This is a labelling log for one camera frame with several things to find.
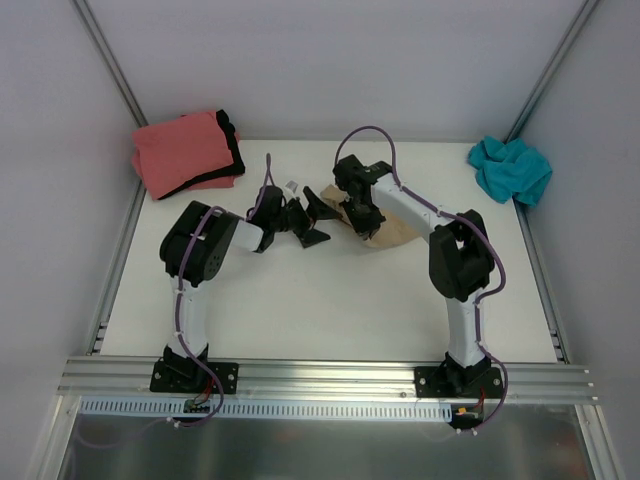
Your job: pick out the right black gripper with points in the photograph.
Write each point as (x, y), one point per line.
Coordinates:
(364, 209)

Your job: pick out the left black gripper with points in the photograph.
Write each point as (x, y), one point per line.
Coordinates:
(300, 219)

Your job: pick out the beige t shirt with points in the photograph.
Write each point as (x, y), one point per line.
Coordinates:
(393, 231)

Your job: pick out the teal t shirt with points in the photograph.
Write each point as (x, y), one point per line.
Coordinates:
(510, 171)

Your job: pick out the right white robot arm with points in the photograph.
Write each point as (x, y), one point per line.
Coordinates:
(459, 265)

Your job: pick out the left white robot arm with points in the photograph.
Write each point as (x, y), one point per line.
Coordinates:
(193, 253)

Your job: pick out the folded black t shirt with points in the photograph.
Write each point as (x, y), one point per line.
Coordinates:
(232, 150)

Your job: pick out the folded pink t shirt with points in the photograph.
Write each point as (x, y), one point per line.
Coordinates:
(180, 155)

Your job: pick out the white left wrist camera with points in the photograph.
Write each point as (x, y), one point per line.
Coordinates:
(292, 187)

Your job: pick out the white slotted cable duct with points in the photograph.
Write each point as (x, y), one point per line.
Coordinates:
(412, 411)

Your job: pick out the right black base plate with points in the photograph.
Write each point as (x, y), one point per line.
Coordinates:
(430, 382)

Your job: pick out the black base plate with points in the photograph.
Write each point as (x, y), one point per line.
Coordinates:
(220, 377)
(430, 382)

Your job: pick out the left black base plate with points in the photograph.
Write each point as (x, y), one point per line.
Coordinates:
(220, 377)

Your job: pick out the right corner aluminium post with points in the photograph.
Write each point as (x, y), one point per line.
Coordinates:
(551, 69)

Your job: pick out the corner aluminium post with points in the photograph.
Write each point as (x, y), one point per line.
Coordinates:
(98, 38)
(551, 69)

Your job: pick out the aluminium mounting rail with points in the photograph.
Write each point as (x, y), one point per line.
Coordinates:
(528, 383)

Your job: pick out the left corner aluminium post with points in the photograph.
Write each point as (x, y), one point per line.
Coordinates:
(98, 38)

